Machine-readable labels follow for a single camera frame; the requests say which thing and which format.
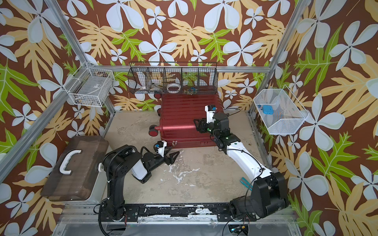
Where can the teal flat tool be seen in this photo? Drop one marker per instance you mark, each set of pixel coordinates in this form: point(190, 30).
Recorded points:
point(246, 183)

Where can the blue object in basket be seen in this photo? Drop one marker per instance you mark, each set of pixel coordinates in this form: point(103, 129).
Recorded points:
point(268, 109)

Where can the white tape roll in basket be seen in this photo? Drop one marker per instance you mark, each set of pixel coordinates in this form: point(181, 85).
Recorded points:
point(173, 88)

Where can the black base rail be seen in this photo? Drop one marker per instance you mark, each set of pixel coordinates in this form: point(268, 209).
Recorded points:
point(221, 212)

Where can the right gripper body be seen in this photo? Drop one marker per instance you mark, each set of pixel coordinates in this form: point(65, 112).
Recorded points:
point(212, 130)

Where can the brown plastic storage box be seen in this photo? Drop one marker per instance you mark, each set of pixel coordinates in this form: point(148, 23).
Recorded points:
point(79, 176)

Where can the white wire basket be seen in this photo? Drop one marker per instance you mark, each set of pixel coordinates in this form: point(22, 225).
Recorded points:
point(90, 86)

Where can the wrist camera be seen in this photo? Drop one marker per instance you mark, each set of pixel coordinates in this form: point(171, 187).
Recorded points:
point(160, 147)
point(210, 111)

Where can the white mesh basket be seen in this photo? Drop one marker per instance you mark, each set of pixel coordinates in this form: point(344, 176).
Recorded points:
point(289, 113)

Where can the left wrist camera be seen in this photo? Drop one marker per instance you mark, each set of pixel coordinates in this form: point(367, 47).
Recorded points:
point(160, 147)

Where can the black wire basket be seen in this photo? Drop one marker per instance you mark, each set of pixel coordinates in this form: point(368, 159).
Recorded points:
point(194, 77)

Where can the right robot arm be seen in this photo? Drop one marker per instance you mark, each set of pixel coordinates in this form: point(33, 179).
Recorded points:
point(206, 174)

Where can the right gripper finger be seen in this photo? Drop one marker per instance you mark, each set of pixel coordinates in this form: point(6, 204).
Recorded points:
point(199, 122)
point(200, 129)

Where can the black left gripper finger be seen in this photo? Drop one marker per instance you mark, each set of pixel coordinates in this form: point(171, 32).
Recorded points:
point(171, 160)
point(173, 156)

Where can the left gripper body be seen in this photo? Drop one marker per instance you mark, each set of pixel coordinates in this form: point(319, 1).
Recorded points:
point(158, 161)

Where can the red hard-shell suitcase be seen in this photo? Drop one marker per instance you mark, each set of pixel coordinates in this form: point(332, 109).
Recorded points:
point(177, 114)

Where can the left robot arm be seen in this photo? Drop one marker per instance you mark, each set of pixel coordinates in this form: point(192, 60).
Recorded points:
point(141, 163)

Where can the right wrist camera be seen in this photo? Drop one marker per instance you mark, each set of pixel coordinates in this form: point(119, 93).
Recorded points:
point(210, 111)

